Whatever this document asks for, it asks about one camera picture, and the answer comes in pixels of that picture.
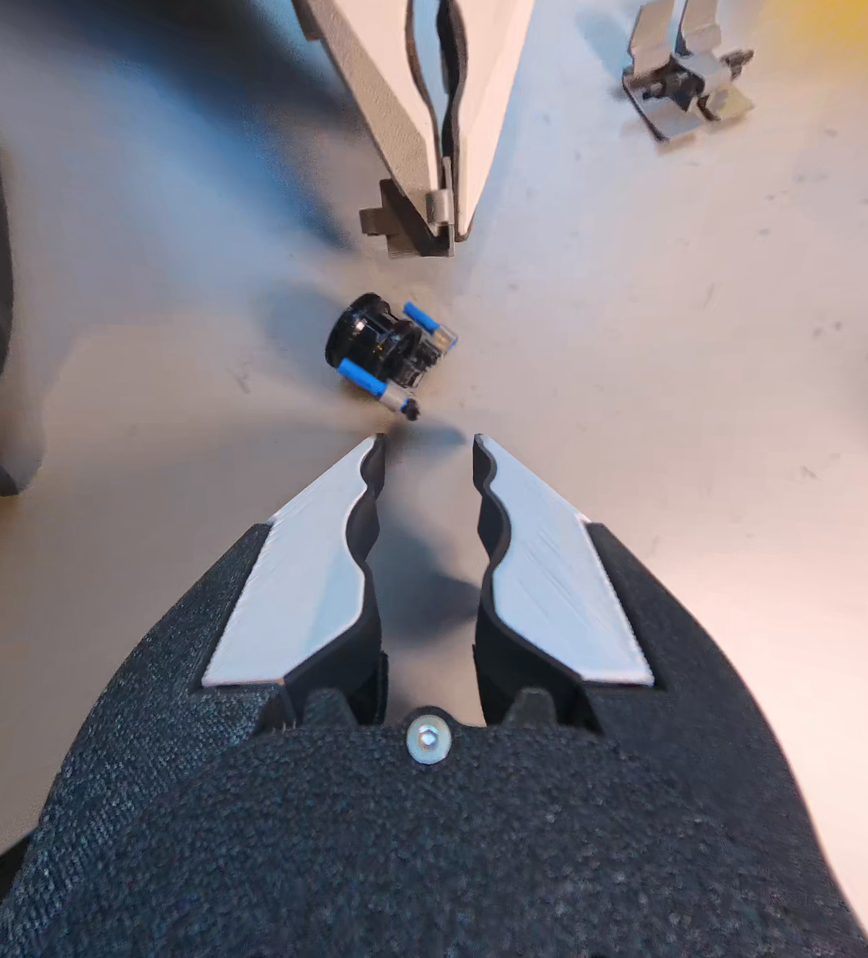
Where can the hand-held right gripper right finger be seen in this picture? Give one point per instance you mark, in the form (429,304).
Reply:
(561,591)

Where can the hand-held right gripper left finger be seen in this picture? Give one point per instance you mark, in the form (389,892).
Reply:
(299,591)

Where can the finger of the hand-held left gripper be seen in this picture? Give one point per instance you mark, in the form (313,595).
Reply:
(497,60)
(359,45)

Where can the grey toy bracket piece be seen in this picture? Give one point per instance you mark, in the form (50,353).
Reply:
(411,224)

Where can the black toy wheel assembly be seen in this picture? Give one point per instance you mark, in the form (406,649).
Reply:
(374,344)

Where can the grey desk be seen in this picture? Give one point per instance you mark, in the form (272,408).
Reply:
(703,374)

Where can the grey toy panel assembly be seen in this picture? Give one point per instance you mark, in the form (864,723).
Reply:
(684,82)

